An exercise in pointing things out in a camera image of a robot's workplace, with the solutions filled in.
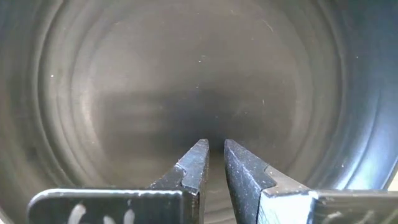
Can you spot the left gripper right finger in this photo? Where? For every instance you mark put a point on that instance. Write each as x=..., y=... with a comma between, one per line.
x=248, y=186

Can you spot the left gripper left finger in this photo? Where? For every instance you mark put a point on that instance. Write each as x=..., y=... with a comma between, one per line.
x=186, y=186

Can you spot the dark grey plate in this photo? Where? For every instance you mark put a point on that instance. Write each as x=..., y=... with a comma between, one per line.
x=186, y=77

